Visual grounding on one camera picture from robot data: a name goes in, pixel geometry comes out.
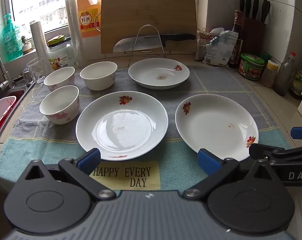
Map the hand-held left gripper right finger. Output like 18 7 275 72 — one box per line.
182 149 279 201

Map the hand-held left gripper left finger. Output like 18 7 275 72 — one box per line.
24 148 116 201

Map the white pink-floral bowl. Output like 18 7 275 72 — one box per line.
39 85 80 125
43 67 76 91
80 62 118 91

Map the white floral plate brown stain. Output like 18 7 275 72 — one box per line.
128 58 191 89

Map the yellow-green labelled bottle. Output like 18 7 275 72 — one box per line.
289 55 302 101

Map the red-capped glass bottle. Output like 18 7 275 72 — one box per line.
274 52 298 97

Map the yellow-lidded spice jar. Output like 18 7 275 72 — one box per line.
260 60 279 88

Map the grey and teal checked towel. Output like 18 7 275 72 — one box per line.
0 66 291 198

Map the green-lidded sauce jar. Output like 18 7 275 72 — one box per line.
238 53 265 81

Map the steel sink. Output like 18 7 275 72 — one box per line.
0 80 36 153

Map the dark soy sauce bottle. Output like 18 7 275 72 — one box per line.
228 10 244 68

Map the clear glass mug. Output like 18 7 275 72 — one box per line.
22 57 48 84

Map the glass jar yellow-green lid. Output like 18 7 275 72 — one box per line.
47 36 76 71

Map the dark red knife block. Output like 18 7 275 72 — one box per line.
241 16 268 63

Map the white and blue bag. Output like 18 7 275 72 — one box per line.
202 30 239 67

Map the red and white bag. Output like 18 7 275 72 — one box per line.
196 29 216 61

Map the short clear plastic cup stack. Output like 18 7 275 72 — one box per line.
30 21 53 71

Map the small potted plant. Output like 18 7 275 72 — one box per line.
21 35 33 54

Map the tall clear plastic cup stack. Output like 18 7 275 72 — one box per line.
65 0 85 68

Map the orange cooking wine jug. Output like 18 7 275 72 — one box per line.
76 0 102 39

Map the green soap pump bottle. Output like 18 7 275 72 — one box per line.
2 14 24 62

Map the bamboo cutting board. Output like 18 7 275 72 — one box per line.
100 0 197 54

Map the black-handled cleaver knife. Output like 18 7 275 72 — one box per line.
113 33 196 53

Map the metal wire rack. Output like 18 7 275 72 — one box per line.
127 24 172 67

